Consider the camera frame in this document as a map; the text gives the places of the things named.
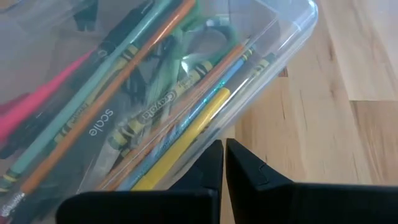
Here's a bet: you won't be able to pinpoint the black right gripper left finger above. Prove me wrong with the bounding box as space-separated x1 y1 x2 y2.
55 139 224 224

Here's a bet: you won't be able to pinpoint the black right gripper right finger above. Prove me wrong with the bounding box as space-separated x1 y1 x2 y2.
226 139 398 224

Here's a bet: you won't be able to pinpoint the yellow marker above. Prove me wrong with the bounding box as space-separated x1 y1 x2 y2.
132 88 231 191

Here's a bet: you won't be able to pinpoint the dark green crayon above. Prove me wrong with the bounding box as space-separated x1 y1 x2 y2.
107 60 216 152

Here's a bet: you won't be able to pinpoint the blue crayon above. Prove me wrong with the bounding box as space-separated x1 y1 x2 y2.
118 45 257 191

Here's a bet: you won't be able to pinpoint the teal pencil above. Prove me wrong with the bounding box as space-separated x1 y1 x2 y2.
0 0 174 190

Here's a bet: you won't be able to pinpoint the pink highlighter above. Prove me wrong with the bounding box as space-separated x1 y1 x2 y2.
0 50 94 144

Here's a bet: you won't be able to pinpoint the clear plastic supply box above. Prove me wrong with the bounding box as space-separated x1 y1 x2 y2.
0 0 320 224

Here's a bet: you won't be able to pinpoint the green-handled scissors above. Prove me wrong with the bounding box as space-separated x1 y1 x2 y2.
141 17 242 106

